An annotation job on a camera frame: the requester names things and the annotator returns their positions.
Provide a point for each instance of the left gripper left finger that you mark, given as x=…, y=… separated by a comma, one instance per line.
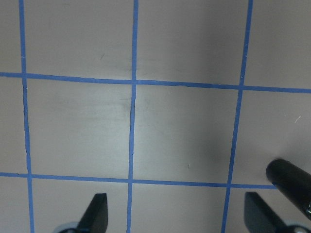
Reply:
x=95, y=218

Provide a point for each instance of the dark wine bottle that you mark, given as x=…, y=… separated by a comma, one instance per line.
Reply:
x=293, y=182

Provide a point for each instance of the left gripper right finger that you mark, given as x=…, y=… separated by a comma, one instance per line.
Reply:
x=259, y=217

